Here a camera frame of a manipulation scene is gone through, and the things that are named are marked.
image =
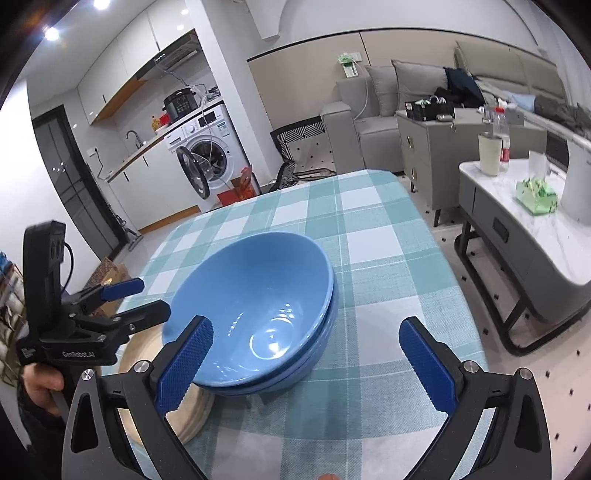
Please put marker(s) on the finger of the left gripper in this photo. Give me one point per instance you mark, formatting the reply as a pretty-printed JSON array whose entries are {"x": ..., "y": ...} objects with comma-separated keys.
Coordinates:
[
  {"x": 130, "y": 321},
  {"x": 91, "y": 299}
]

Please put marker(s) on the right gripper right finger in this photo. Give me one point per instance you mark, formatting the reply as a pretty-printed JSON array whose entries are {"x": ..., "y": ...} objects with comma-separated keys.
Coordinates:
[{"x": 517, "y": 443}]

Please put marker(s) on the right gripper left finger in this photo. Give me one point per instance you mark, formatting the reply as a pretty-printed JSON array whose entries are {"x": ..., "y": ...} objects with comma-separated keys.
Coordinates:
[{"x": 95, "y": 443}]

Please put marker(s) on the beige plate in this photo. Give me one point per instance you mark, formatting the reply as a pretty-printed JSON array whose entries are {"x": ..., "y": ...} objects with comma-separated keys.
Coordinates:
[{"x": 189, "y": 418}]

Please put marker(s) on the blue bowl large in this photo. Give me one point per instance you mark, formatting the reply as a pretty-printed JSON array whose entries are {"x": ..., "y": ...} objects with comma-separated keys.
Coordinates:
[{"x": 266, "y": 295}]

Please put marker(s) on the white kitchen counter cabinet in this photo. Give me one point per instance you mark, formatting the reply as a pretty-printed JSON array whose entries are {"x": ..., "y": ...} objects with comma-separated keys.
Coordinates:
[{"x": 153, "y": 187}]

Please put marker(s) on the kitchen faucet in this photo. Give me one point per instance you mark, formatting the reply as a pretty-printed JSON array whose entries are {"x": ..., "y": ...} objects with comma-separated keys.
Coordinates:
[{"x": 132, "y": 134}]

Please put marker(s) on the person's left hand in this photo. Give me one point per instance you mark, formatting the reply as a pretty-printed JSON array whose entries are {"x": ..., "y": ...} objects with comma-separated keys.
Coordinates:
[{"x": 40, "y": 382}]

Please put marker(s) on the brown cardboard box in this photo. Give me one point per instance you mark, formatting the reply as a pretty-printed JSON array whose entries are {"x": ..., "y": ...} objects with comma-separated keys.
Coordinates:
[{"x": 108, "y": 273}]

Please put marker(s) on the wooden shoe rack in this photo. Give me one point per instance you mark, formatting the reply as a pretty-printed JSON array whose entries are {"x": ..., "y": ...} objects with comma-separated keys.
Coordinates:
[{"x": 12, "y": 316}]

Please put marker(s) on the dark glass door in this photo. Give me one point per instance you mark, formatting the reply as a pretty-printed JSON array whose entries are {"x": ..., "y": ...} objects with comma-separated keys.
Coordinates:
[{"x": 76, "y": 186}]

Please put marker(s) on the teal checked tablecloth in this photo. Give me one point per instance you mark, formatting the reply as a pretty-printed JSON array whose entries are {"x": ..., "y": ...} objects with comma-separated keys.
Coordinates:
[{"x": 363, "y": 413}]

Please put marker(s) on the red cardboard box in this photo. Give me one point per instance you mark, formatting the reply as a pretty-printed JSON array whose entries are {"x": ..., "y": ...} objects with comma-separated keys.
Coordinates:
[{"x": 241, "y": 188}]

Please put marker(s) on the white coffee table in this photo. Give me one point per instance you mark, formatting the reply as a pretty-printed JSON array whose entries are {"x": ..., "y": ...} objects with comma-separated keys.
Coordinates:
[{"x": 546, "y": 257}]

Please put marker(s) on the white washing machine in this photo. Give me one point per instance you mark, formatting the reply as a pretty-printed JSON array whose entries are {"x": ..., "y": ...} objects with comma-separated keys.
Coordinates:
[{"x": 210, "y": 156}]

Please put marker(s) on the black rice cooker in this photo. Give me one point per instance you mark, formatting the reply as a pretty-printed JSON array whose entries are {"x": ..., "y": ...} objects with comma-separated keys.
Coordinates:
[{"x": 180, "y": 103}]

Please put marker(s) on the black patterned playpen mat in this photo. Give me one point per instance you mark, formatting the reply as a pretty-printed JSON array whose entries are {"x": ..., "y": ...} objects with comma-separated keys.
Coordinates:
[{"x": 306, "y": 153}]

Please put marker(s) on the white electric kettle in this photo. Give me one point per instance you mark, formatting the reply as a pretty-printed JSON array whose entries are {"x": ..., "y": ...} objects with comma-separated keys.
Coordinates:
[{"x": 576, "y": 197}]

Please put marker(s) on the green tissue box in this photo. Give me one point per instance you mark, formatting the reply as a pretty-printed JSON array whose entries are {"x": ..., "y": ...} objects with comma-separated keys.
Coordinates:
[{"x": 535, "y": 193}]

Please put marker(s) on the range hood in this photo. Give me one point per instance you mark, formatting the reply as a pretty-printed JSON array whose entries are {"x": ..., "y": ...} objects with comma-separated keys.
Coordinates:
[{"x": 170, "y": 58}]

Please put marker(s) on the grey sofa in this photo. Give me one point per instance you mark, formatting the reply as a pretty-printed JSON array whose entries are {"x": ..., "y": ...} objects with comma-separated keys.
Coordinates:
[{"x": 362, "y": 126}]

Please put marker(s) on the beige tumbler cup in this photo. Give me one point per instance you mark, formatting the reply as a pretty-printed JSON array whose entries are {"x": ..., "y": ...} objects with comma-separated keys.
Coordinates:
[{"x": 490, "y": 150}]

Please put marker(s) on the grey side cabinet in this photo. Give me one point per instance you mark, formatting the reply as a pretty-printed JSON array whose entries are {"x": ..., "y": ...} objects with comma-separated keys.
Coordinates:
[{"x": 432, "y": 152}]

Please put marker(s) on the plastic drink bottle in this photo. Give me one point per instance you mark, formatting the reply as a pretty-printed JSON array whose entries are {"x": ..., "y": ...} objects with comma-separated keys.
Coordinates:
[{"x": 501, "y": 129}]

